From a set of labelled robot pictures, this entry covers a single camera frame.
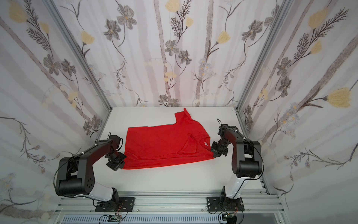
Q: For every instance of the left aluminium corner post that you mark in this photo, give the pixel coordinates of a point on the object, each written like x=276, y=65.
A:
x=76, y=49

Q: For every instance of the red t-shirt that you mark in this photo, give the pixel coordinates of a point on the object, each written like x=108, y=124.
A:
x=185, y=141

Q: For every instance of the right aluminium corner post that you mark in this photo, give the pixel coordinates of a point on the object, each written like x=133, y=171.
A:
x=278, y=22

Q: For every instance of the small circuit board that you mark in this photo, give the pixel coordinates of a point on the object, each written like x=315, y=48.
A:
x=229, y=218
x=114, y=218

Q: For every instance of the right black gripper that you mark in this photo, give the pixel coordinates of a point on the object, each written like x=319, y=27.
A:
x=219, y=147

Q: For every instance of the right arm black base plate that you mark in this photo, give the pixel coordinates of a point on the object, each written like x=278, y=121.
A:
x=224, y=204

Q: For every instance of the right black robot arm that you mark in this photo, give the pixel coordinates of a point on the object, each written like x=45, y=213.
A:
x=247, y=162

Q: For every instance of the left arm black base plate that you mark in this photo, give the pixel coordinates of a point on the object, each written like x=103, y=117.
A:
x=122, y=204

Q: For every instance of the left small circuit board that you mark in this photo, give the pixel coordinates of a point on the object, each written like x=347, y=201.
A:
x=114, y=218

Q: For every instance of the right small circuit board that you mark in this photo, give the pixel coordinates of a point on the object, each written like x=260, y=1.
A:
x=229, y=218

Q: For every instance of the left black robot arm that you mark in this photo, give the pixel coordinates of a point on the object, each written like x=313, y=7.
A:
x=75, y=175

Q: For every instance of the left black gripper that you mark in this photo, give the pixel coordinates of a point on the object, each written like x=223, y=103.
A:
x=116, y=166

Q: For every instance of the aluminium corner post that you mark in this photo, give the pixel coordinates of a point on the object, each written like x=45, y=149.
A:
x=278, y=22
x=76, y=49

